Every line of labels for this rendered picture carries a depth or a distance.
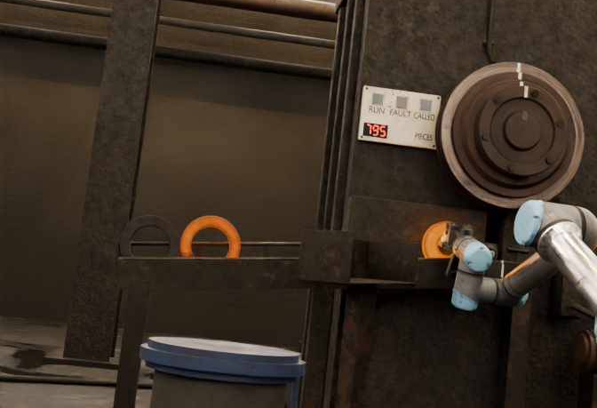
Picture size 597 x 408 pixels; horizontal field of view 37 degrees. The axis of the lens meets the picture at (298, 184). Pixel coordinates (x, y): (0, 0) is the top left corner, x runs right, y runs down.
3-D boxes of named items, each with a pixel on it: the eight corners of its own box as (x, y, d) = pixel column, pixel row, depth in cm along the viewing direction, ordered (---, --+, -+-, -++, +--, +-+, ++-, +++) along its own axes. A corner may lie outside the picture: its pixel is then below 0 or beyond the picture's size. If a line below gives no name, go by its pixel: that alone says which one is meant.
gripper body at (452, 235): (469, 223, 271) (480, 231, 259) (465, 251, 272) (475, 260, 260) (444, 220, 270) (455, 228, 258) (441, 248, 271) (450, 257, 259)
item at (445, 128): (428, 200, 282) (442, 57, 287) (569, 218, 287) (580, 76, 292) (433, 198, 275) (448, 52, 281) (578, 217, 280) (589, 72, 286)
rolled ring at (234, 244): (228, 284, 268) (227, 284, 271) (250, 227, 270) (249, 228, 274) (171, 263, 266) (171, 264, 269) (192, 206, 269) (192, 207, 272)
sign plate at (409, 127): (357, 140, 290) (362, 86, 292) (434, 150, 293) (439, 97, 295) (358, 139, 288) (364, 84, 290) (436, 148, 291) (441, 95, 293)
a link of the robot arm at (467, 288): (492, 314, 250) (500, 276, 249) (457, 310, 247) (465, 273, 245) (478, 305, 258) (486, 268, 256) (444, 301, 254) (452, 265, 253)
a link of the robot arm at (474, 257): (463, 273, 244) (469, 243, 243) (452, 263, 255) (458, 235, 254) (490, 277, 245) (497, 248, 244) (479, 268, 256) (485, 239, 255)
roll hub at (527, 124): (470, 171, 274) (478, 83, 277) (556, 182, 277) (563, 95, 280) (475, 169, 268) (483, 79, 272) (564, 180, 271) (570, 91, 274)
